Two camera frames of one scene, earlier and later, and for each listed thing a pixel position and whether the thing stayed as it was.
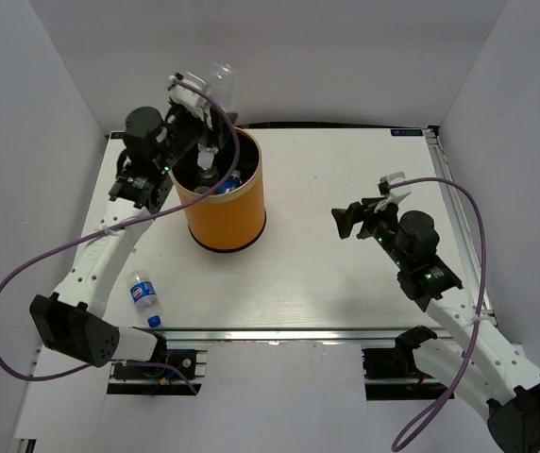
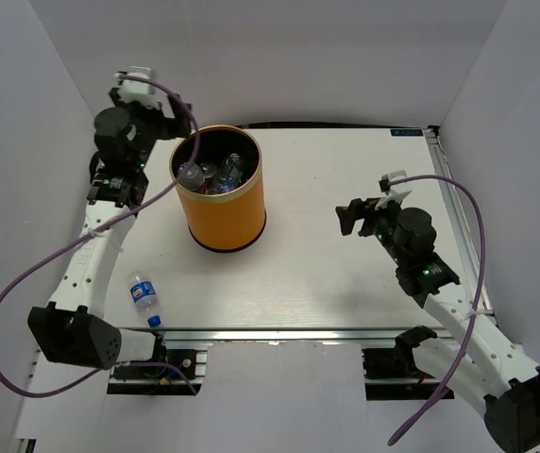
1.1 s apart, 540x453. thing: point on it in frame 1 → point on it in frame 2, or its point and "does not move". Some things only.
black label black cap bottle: x=208 y=177 → x=190 y=176
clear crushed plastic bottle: x=224 y=83 → x=230 y=169
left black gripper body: x=185 y=132 → x=151 y=123
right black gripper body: x=380 y=225 does not move
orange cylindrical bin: x=232 y=217 does not move
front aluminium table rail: x=285 y=333 does not move
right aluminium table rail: x=457 y=226 does not move
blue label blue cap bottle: x=143 y=295 does not move
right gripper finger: x=345 y=219 does not move
